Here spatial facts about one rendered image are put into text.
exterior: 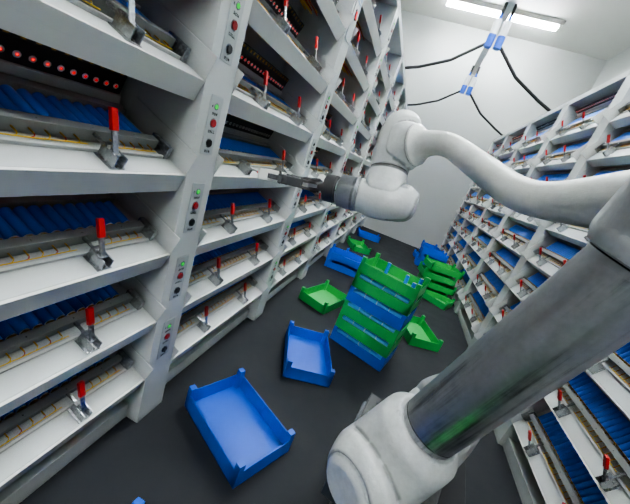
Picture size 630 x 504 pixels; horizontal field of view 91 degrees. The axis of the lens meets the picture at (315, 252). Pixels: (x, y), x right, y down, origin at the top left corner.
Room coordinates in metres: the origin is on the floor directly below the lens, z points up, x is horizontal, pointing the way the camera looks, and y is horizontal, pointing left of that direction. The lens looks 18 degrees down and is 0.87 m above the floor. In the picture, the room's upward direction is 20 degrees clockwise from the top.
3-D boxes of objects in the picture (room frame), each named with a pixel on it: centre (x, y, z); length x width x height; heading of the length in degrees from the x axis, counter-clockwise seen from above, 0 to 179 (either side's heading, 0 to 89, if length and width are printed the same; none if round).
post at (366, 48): (2.08, 0.11, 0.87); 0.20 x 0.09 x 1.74; 78
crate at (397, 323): (1.44, -0.40, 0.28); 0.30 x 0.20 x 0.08; 62
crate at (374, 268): (1.44, -0.40, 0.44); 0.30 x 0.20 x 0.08; 62
